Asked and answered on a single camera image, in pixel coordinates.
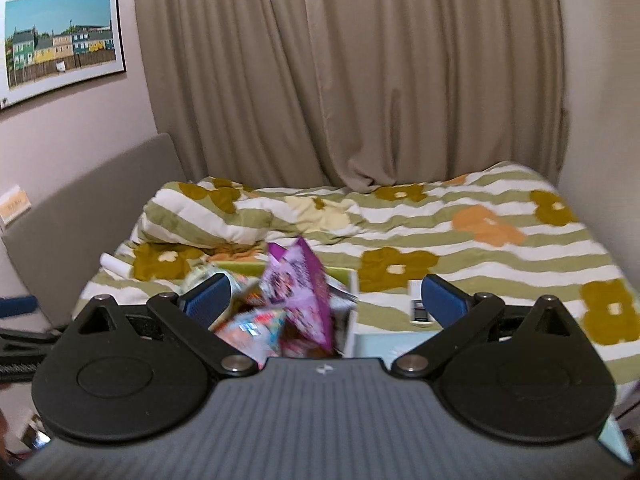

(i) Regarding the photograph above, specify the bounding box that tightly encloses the floral striped blanket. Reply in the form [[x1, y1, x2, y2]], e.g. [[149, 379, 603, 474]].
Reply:
[[75, 161, 640, 386]]

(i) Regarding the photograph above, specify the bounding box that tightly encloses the framed wall poster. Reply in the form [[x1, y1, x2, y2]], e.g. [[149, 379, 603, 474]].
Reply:
[[0, 0, 127, 111]]

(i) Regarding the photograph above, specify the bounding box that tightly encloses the pink orange snack packet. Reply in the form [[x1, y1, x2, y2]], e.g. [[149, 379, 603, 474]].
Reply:
[[215, 309, 288, 367]]

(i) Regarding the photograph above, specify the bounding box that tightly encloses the white tube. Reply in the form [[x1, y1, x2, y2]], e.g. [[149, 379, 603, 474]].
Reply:
[[100, 252, 136, 280]]

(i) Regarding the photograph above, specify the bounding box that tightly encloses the white remote control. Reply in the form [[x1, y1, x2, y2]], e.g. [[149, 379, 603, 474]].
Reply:
[[409, 280, 434, 328]]

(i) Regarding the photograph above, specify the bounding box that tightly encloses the beige wall plate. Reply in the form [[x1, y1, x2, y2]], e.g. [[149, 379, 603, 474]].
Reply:
[[0, 185, 32, 226]]

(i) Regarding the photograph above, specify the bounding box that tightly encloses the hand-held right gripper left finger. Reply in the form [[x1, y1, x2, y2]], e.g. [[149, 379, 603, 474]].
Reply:
[[70, 274, 253, 376]]

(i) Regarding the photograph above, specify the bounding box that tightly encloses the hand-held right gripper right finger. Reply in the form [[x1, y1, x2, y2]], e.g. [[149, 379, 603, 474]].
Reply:
[[390, 275, 581, 378]]

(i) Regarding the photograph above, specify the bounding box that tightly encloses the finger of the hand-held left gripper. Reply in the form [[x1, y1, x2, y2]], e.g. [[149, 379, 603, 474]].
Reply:
[[0, 327, 60, 377], [0, 297, 39, 318]]

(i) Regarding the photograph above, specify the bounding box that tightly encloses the grey bed headboard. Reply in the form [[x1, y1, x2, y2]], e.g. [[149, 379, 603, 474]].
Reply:
[[0, 132, 188, 332]]

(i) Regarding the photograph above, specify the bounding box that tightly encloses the beige curtain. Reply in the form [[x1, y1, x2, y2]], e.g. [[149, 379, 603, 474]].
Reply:
[[131, 0, 571, 193]]

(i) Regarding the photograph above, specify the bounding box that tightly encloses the light blue box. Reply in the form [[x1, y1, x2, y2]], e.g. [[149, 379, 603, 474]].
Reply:
[[352, 332, 633, 468]]

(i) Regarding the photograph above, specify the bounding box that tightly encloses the purple snack packet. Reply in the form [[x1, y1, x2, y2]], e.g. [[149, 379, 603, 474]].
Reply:
[[257, 236, 335, 353]]

